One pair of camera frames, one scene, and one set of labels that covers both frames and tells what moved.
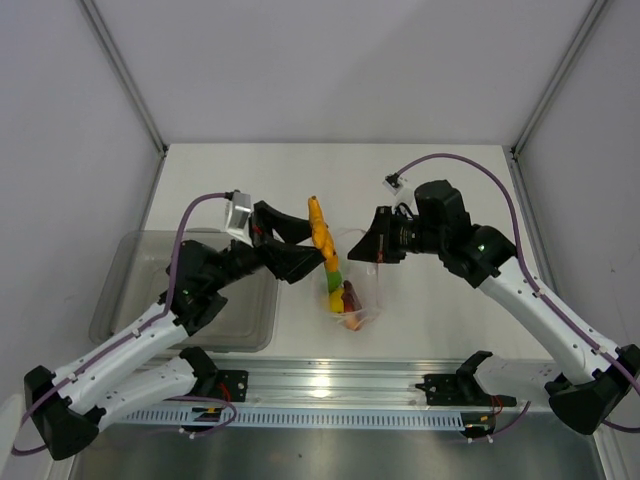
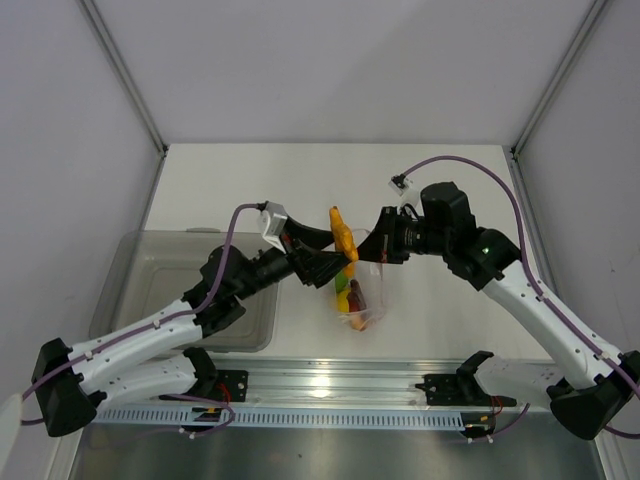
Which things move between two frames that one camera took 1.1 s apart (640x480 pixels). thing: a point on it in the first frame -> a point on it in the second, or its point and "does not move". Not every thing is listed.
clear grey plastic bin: (134, 289) does not move
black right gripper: (377, 245) does not move
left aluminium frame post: (92, 11) does not move
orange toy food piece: (321, 235) -> (343, 241)
